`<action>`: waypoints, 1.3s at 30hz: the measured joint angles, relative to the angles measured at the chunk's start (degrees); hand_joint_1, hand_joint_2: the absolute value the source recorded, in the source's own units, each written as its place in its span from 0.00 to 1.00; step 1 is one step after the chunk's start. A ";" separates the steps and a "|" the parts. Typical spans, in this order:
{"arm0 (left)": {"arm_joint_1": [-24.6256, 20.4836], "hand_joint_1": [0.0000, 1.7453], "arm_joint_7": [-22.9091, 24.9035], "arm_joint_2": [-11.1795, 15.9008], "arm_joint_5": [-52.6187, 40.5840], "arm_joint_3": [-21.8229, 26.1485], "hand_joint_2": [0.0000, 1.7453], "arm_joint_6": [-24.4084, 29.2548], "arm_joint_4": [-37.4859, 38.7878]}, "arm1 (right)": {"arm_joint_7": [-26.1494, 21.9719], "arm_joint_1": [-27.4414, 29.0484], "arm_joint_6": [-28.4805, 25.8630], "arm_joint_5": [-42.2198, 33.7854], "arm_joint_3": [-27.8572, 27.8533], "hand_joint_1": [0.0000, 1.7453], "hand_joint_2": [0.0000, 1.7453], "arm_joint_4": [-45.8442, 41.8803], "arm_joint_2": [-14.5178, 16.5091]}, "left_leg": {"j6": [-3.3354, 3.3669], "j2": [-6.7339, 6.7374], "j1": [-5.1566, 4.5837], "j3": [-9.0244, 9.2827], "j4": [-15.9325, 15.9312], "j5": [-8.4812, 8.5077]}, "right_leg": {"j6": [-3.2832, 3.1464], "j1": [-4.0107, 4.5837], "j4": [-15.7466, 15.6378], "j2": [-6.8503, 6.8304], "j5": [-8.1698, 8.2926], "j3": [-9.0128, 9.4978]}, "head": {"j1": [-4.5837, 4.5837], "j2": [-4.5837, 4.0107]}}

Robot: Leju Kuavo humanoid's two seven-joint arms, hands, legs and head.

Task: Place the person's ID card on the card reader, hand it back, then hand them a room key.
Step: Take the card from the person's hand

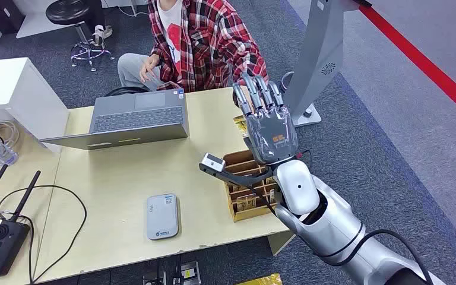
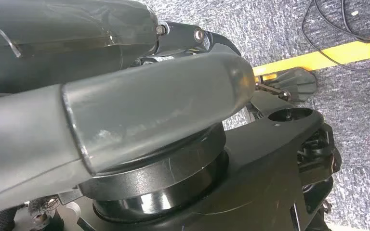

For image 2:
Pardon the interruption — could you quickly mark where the yellow floor tape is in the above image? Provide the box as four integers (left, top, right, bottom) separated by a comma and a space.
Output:
252, 33, 370, 141

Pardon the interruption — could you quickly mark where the black robot body frame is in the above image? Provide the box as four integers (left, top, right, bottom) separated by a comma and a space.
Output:
57, 106, 343, 231

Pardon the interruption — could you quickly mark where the thin black floor cable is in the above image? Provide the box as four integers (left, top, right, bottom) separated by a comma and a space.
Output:
341, 0, 370, 44
301, 0, 370, 71

